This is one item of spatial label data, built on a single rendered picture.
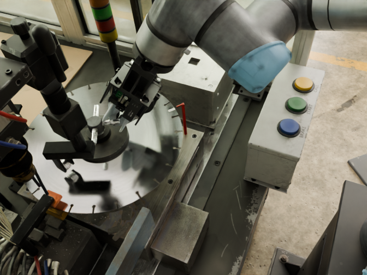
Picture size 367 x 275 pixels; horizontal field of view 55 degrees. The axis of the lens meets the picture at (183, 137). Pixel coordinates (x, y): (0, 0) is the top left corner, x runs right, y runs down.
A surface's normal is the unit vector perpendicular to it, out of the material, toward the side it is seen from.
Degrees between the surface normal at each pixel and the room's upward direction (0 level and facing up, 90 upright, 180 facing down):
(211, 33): 63
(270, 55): 34
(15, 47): 0
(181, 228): 0
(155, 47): 80
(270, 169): 90
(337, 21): 109
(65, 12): 90
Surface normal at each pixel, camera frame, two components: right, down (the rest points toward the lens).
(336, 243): -0.07, -0.61
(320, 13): -0.65, 0.58
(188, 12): -0.39, 0.37
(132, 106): -0.29, 0.65
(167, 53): 0.09, 0.81
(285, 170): -0.40, 0.74
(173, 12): -0.48, 0.54
